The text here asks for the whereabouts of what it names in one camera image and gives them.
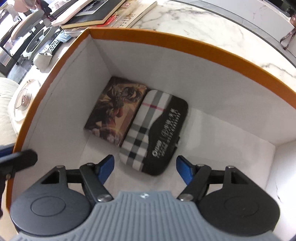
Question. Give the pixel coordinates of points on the grey kids desk chair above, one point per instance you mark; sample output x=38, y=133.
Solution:
x=23, y=37

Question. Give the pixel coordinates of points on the brown illustrated card box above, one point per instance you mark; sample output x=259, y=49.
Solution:
x=115, y=109

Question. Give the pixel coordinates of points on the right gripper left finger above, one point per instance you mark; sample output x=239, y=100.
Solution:
x=93, y=178

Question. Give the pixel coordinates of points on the glass ashtray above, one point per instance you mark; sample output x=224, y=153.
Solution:
x=25, y=96

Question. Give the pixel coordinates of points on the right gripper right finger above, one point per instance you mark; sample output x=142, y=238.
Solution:
x=195, y=177

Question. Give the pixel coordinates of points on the plaid black rectangular case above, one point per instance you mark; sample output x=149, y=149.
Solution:
x=154, y=134

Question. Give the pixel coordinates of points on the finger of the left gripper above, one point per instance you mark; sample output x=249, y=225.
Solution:
x=17, y=162

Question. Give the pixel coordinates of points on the red white magazine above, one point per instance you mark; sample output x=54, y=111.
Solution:
x=129, y=13

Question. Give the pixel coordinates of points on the black hardcover book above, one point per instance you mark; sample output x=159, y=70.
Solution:
x=95, y=13

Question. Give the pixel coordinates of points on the orange cardboard storage box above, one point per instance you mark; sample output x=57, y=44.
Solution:
x=239, y=119

